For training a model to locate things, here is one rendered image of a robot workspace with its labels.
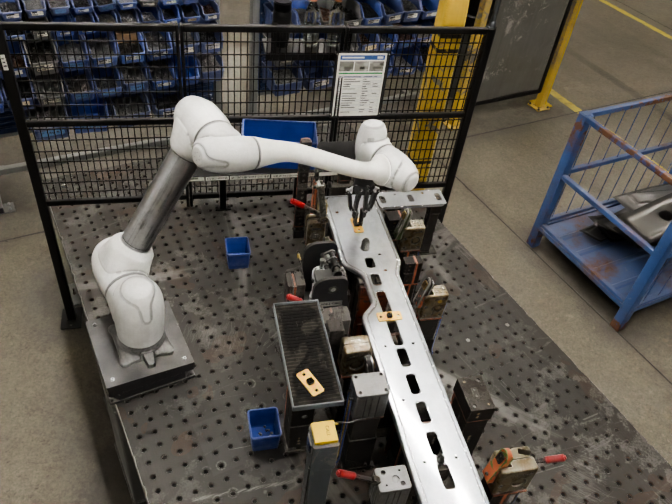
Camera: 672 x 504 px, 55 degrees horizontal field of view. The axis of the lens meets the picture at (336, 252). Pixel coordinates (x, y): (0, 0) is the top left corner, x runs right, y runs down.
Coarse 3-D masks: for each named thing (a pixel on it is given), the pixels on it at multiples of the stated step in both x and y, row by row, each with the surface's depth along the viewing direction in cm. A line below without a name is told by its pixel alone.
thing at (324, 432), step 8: (312, 424) 164; (320, 424) 164; (328, 424) 164; (312, 432) 163; (320, 432) 162; (328, 432) 163; (336, 432) 163; (320, 440) 161; (328, 440) 161; (336, 440) 161
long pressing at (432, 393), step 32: (384, 224) 252; (352, 256) 236; (384, 256) 237; (384, 288) 225; (416, 320) 216; (384, 352) 204; (416, 352) 205; (416, 416) 188; (448, 416) 189; (416, 448) 180; (448, 448) 181; (416, 480) 173; (480, 480) 175
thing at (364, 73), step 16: (336, 64) 260; (352, 64) 262; (368, 64) 263; (384, 64) 265; (336, 80) 265; (352, 80) 267; (368, 80) 268; (384, 80) 270; (352, 96) 272; (368, 96) 274; (336, 112) 276; (352, 112) 277; (368, 112) 279
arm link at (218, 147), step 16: (208, 128) 188; (224, 128) 189; (208, 144) 184; (224, 144) 185; (240, 144) 188; (256, 144) 191; (208, 160) 184; (224, 160) 185; (240, 160) 188; (256, 160) 192
